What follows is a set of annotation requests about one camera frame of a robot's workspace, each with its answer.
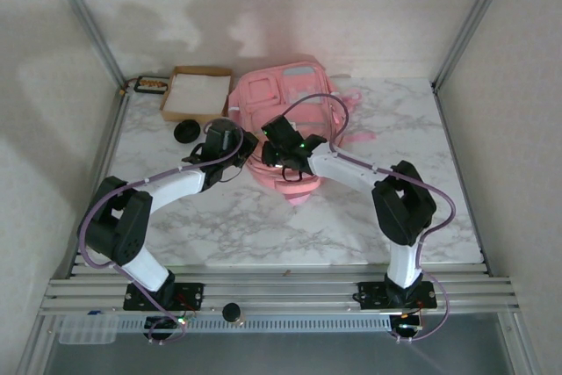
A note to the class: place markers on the pink student backpack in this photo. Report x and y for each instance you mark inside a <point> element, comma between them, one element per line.
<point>263,89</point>

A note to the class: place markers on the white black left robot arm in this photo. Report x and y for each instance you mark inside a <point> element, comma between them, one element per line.
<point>175,184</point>

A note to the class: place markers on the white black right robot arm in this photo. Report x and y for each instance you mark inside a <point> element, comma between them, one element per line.
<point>342,168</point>

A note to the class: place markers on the black round lid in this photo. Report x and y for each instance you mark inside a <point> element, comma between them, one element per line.
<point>187,131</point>

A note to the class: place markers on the cardboard box with white foam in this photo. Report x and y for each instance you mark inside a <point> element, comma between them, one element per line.
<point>197,94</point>

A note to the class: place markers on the black board with orange connectors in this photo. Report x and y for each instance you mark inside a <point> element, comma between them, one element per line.
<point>151,85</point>

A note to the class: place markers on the black round knob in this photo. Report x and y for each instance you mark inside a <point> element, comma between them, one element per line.
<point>232,312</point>

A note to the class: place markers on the small circuit board with LED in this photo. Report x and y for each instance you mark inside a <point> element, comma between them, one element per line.
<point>183,320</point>
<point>408,326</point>

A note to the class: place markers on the aluminium table side rail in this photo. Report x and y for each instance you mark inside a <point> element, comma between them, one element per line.
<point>104,173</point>

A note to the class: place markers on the aluminium base frame rails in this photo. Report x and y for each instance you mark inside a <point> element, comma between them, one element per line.
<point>285,291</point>

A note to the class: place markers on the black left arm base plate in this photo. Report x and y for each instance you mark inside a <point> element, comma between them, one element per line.
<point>193,296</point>

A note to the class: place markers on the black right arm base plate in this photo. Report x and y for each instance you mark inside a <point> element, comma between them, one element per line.
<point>371,296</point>

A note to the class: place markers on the aluminium corner post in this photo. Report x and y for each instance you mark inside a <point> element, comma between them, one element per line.
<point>88,19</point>
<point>473,19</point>

